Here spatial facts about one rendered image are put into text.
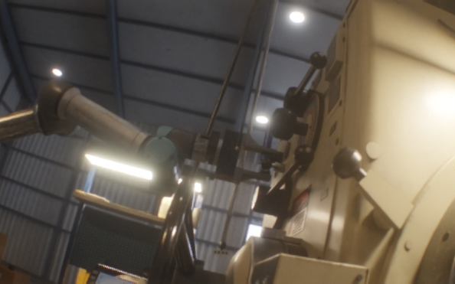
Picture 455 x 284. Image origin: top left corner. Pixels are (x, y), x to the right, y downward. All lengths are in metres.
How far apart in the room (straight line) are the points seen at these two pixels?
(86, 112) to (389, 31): 0.73
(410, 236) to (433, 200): 0.07
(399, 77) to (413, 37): 0.11
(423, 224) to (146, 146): 0.64
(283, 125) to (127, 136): 0.37
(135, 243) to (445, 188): 2.29
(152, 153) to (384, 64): 0.55
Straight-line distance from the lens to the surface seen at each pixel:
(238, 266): 0.64
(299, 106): 0.96
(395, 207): 0.50
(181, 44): 11.59
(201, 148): 1.06
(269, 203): 0.95
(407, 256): 0.52
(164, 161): 0.89
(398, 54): 0.68
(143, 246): 2.64
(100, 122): 0.98
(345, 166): 0.47
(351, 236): 0.52
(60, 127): 1.19
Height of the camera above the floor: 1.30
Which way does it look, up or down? 23 degrees up
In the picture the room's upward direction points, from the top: 14 degrees clockwise
